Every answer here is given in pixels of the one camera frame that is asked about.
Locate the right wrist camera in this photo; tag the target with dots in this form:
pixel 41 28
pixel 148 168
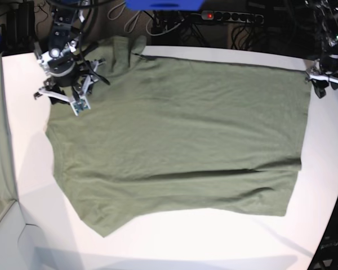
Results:
pixel 80 105

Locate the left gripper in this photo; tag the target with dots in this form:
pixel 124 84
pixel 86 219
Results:
pixel 323 73

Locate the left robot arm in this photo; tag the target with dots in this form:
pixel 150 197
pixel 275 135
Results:
pixel 326 17

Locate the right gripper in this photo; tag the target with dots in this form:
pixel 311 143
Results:
pixel 77 82

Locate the blue box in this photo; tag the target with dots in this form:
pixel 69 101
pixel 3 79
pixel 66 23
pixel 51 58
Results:
pixel 166 5

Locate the green t-shirt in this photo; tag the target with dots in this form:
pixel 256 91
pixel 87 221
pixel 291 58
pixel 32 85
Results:
pixel 171 134

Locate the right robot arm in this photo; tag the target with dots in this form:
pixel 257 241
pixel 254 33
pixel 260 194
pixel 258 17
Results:
pixel 65 40

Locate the black power strip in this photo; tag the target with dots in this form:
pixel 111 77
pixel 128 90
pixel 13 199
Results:
pixel 232 17

